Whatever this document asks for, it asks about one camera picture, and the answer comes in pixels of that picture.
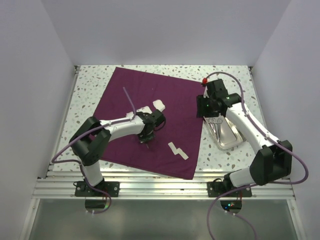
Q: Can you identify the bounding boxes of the steel tweezers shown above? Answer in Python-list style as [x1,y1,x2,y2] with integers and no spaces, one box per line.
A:
[213,118,221,141]

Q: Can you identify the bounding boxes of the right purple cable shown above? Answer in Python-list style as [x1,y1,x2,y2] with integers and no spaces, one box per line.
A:
[201,71,310,240]

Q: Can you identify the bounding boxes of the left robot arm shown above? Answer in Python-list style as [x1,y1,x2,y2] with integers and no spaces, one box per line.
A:
[69,109,166,197]

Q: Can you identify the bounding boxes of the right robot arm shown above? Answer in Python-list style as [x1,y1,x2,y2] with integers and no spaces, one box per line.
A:
[196,78,293,197]

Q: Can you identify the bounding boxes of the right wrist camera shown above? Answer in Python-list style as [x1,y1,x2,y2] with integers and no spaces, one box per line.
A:
[201,77,211,98]

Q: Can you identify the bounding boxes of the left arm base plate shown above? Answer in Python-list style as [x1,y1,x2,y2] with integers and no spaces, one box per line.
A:
[73,181,120,197]

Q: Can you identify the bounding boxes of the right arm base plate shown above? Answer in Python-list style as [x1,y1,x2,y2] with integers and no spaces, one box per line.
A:
[206,178,253,198]

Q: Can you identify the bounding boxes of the white zigzag tape strip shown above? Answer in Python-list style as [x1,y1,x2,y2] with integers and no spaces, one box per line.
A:
[168,142,189,160]

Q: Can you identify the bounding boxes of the white gauze pad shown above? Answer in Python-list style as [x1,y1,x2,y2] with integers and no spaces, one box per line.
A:
[140,106,152,114]
[152,99,166,112]
[126,111,135,119]

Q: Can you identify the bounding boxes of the purple cloth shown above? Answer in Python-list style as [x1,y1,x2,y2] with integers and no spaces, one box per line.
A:
[92,65,209,180]

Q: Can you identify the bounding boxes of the stainless steel tray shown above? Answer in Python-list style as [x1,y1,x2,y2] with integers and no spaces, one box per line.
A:
[203,115,247,150]

